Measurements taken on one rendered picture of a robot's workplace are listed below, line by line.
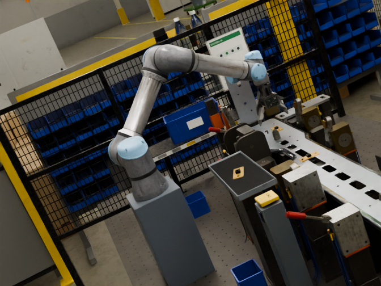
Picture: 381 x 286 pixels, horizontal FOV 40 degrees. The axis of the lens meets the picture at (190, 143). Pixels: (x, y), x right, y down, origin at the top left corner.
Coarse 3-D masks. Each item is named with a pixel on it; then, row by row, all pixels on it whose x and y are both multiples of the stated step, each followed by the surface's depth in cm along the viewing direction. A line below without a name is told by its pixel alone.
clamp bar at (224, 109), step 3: (228, 105) 251; (222, 108) 249; (225, 108) 250; (219, 111) 251; (222, 111) 251; (225, 111) 250; (225, 114) 250; (228, 114) 251; (228, 117) 251; (231, 117) 251; (228, 120) 251; (231, 120) 252; (231, 123) 252; (234, 123) 252; (231, 126) 253; (234, 126) 253
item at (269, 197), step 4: (268, 192) 162; (272, 192) 161; (260, 196) 161; (264, 196) 160; (268, 196) 159; (272, 196) 158; (276, 196) 157; (256, 200) 160; (260, 200) 159; (264, 200) 158; (268, 200) 157; (272, 200) 157; (260, 204) 157; (264, 204) 157
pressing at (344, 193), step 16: (256, 128) 272; (288, 128) 254; (272, 144) 243; (288, 144) 236; (304, 144) 229; (320, 144) 223; (320, 160) 208; (336, 160) 203; (352, 160) 198; (320, 176) 195; (352, 176) 186; (368, 176) 182; (336, 192) 180; (352, 192) 176; (368, 208) 163
